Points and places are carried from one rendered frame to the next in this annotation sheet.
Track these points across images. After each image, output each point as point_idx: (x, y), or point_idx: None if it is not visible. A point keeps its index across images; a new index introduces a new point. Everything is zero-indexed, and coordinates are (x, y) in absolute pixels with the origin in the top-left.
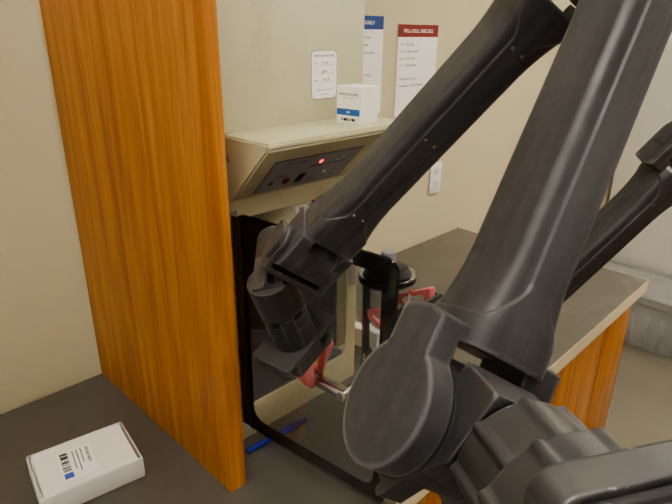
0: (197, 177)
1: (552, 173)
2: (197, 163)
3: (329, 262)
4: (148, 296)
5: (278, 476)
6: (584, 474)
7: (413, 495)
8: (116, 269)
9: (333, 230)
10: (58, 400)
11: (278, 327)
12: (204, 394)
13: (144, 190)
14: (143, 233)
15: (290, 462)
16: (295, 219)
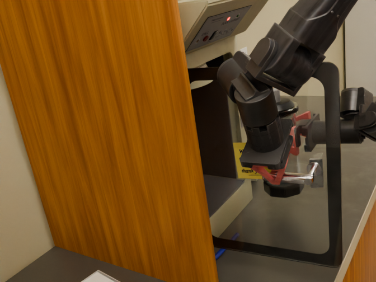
0: (159, 33)
1: None
2: (158, 21)
3: (306, 61)
4: (107, 158)
5: (241, 276)
6: None
7: (346, 262)
8: (67, 147)
9: (315, 28)
10: (30, 272)
11: (263, 130)
12: (177, 221)
13: (97, 65)
14: (98, 104)
15: (244, 264)
16: (270, 34)
